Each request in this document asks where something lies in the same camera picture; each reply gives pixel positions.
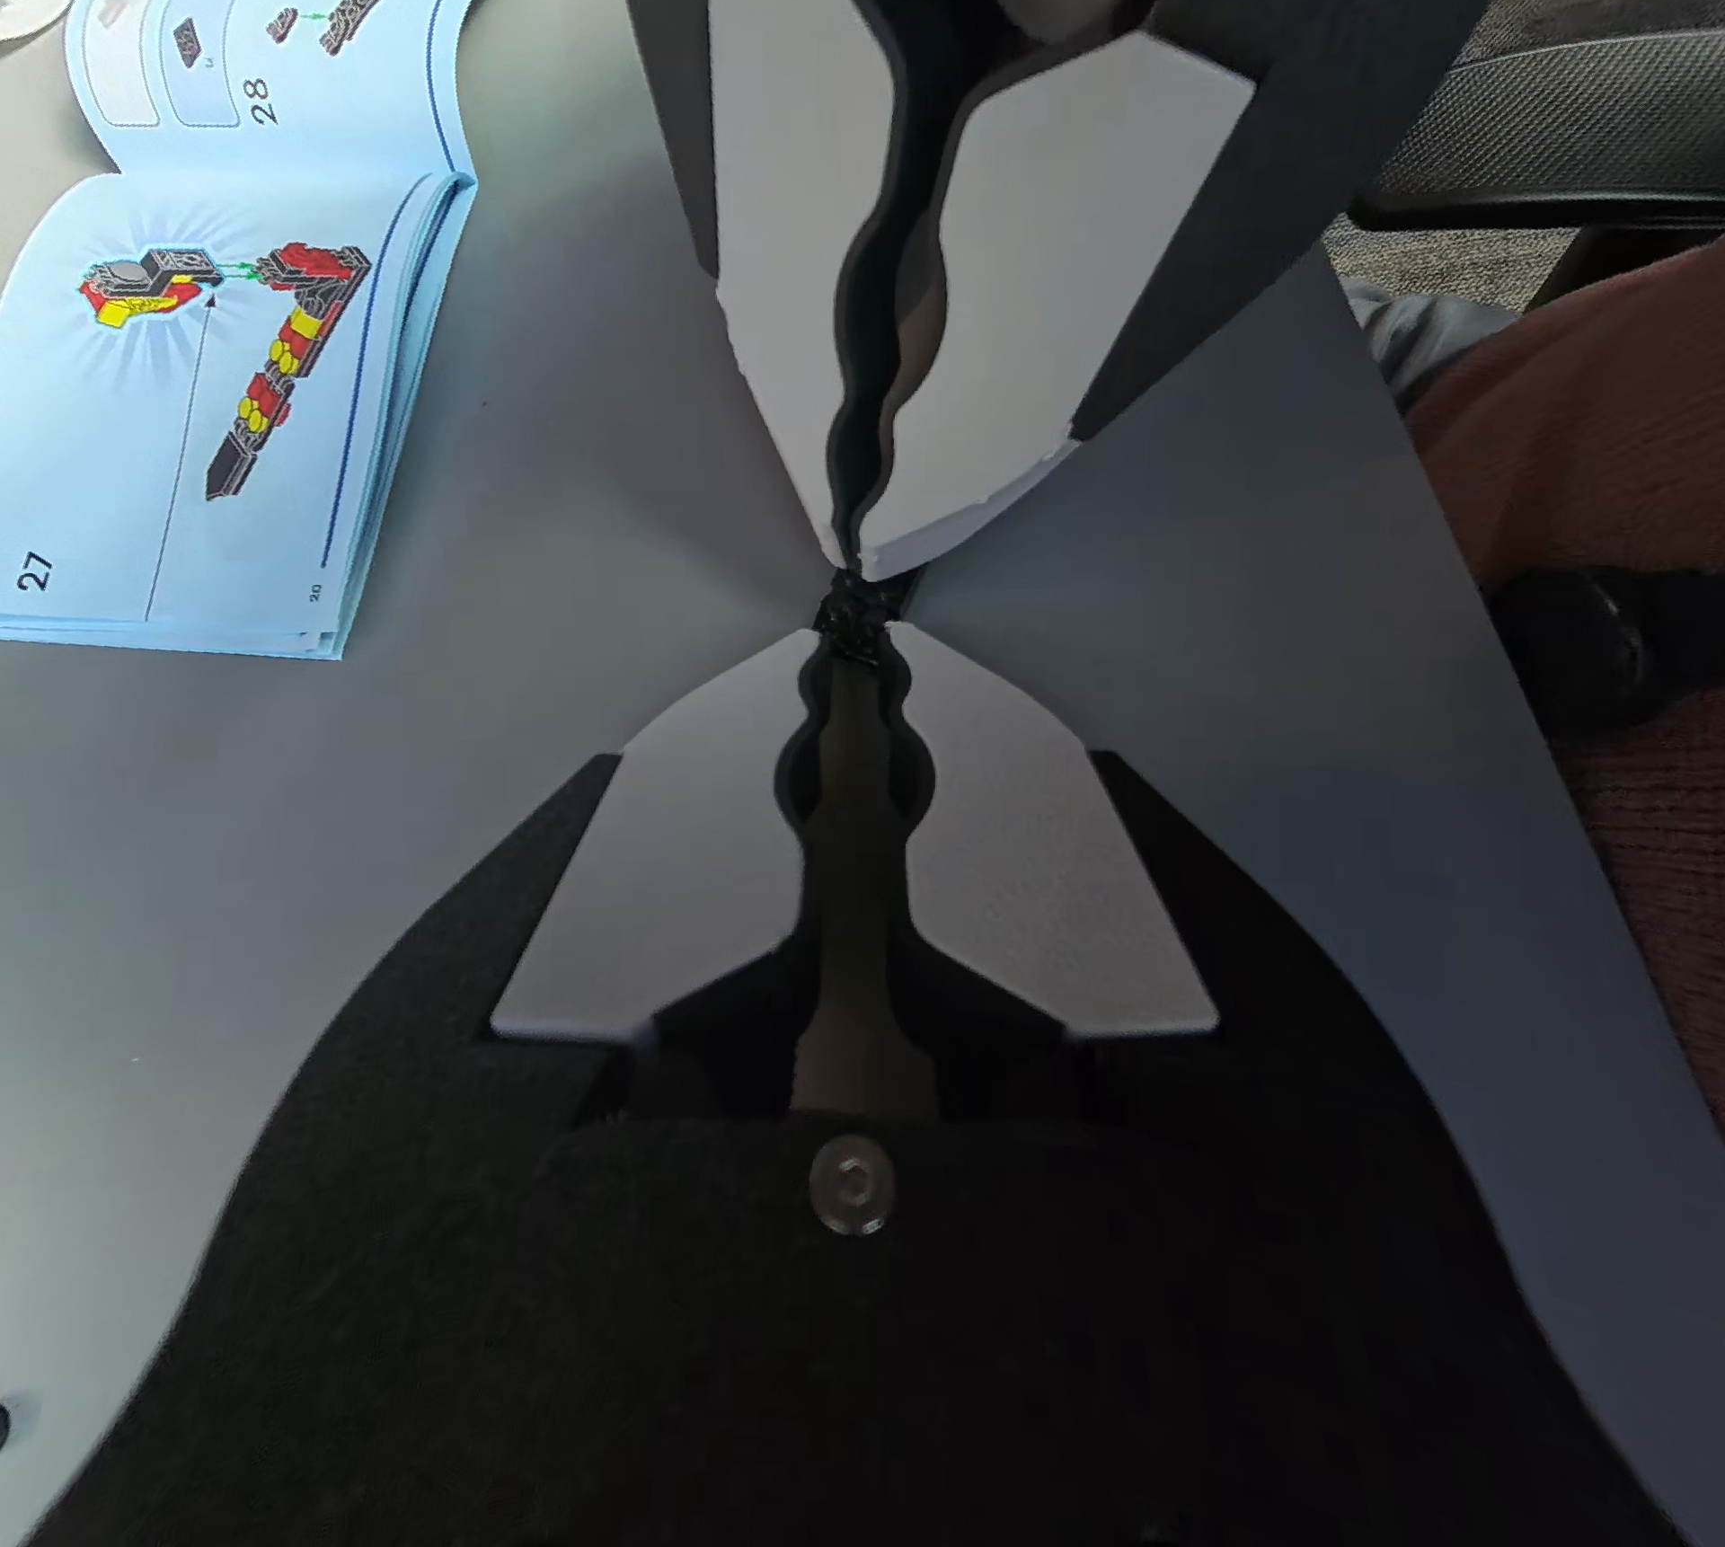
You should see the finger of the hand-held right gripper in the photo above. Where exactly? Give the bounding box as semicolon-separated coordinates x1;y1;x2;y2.
855;24;1263;585
701;0;916;567

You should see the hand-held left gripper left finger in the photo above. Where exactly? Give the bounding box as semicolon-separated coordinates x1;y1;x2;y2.
490;627;846;1047

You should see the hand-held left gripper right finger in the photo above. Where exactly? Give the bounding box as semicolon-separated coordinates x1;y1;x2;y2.
872;619;1224;1040

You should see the small black brick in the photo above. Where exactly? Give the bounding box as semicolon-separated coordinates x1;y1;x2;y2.
816;567;904;673

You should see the pale blue instruction booklet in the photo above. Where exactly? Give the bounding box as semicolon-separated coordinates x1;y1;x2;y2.
0;0;577;669

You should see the black mesh office chair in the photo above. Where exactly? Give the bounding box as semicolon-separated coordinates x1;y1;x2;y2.
1347;24;1725;315

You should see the light grey jacket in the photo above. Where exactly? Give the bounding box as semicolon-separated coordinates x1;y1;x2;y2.
1345;276;1491;405

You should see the person's brown sweater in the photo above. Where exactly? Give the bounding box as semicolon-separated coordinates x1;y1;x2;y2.
1399;238;1725;1124

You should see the black body strap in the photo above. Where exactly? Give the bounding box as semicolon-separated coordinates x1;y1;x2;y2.
1480;567;1664;745

